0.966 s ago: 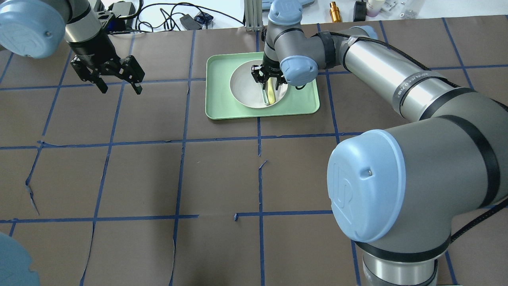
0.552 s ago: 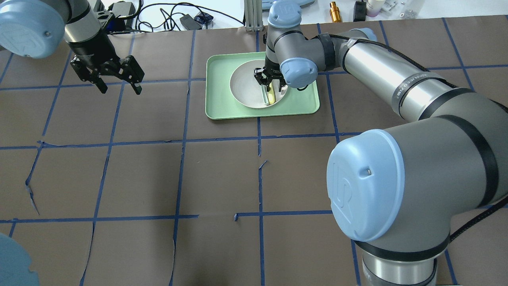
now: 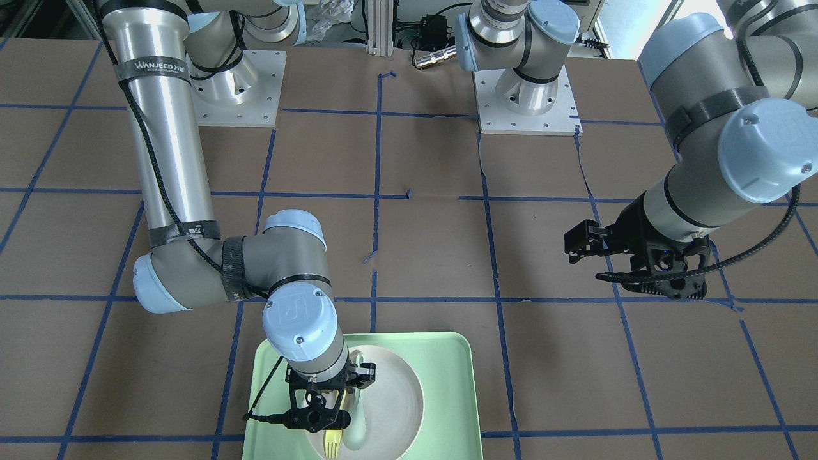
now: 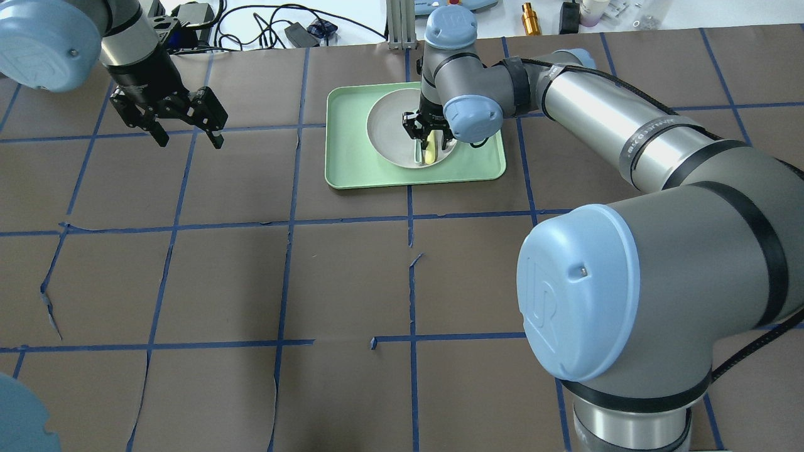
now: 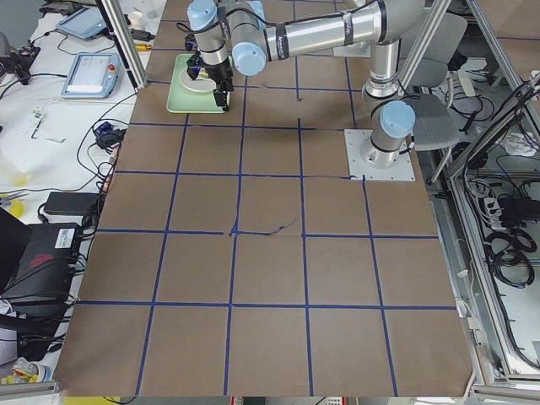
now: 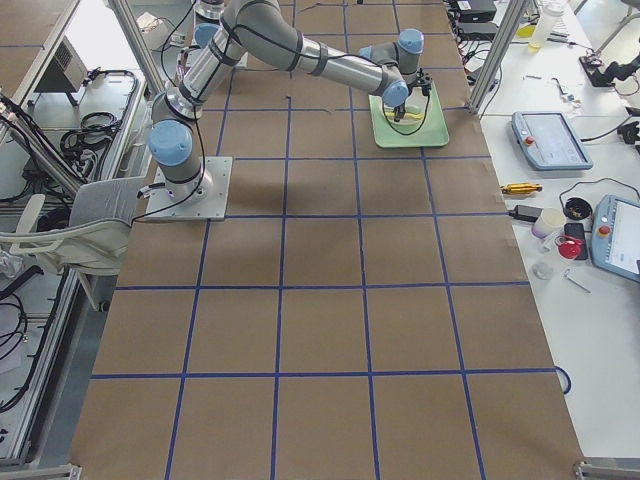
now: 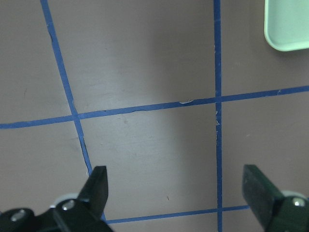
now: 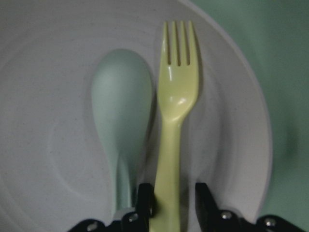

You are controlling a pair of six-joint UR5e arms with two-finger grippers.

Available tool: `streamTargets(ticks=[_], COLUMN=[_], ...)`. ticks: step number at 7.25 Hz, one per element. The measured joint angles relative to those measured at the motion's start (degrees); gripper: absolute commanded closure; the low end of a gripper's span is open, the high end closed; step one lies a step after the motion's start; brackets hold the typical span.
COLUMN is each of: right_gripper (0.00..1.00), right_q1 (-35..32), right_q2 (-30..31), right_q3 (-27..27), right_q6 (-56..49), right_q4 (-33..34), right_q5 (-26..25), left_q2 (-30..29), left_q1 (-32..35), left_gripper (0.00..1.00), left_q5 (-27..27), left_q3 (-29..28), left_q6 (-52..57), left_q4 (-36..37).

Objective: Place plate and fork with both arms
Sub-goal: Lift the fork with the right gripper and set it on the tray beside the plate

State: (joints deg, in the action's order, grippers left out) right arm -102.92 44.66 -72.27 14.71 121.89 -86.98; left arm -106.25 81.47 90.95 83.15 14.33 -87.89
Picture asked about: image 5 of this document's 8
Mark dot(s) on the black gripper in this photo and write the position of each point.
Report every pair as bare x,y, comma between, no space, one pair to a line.
221,74

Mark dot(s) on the cream round plate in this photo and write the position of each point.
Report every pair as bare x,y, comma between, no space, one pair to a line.
202,84

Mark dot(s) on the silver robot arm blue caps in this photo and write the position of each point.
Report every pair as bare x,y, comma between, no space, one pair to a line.
236,37

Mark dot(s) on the green plastic tray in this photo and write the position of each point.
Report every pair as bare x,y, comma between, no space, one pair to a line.
181,100

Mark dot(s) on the yellow black screwdriver tool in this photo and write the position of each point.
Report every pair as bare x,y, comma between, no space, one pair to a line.
143,47

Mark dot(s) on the white paper cup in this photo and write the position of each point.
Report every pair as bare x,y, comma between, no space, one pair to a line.
136,19

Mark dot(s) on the near blue teach pendant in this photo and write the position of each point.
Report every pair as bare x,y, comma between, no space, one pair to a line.
92,76

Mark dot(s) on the blue teach pendant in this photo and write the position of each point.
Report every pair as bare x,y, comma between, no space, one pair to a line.
92,76
85,24

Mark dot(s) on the far blue teach pendant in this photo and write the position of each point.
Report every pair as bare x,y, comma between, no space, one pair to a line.
85,24

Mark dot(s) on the black power adapter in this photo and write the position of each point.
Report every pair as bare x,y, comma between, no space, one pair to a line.
70,203

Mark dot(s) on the grey white office chair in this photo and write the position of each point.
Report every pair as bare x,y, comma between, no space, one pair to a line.
434,127

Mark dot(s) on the black laptop computer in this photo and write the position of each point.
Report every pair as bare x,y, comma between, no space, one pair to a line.
37,260

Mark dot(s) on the aluminium frame post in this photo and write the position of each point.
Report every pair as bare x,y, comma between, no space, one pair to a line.
113,16

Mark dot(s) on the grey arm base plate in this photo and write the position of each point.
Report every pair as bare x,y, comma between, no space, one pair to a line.
368,163

